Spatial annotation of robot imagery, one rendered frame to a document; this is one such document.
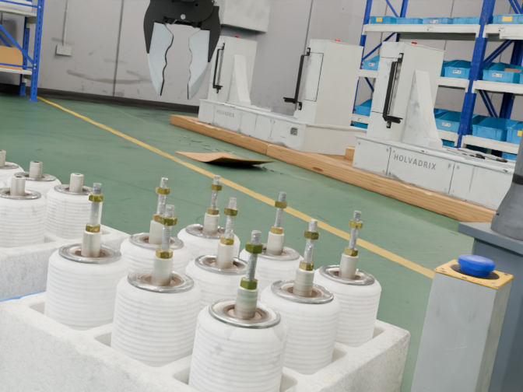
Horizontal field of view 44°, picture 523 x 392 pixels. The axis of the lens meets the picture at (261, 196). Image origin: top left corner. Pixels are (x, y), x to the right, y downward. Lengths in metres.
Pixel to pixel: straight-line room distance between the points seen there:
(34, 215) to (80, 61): 6.20
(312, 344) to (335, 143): 3.61
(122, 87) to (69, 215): 6.27
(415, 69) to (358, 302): 2.93
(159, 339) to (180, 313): 0.04
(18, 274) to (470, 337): 0.67
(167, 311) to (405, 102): 3.07
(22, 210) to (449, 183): 2.43
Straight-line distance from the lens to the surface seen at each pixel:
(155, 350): 0.73
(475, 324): 0.75
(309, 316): 0.74
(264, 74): 8.14
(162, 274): 0.74
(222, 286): 0.80
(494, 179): 3.05
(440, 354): 0.77
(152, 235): 0.90
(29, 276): 1.09
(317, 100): 4.20
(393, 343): 0.89
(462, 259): 0.76
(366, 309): 0.86
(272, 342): 0.66
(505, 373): 1.15
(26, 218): 1.09
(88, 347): 0.76
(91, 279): 0.79
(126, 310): 0.73
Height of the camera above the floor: 0.49
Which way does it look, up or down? 10 degrees down
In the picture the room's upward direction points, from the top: 8 degrees clockwise
